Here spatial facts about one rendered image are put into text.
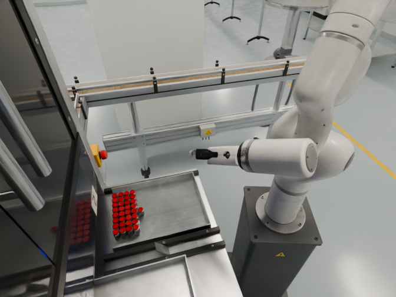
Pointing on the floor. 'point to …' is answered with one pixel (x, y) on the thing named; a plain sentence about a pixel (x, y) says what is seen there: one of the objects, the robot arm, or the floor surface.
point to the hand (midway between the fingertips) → (204, 154)
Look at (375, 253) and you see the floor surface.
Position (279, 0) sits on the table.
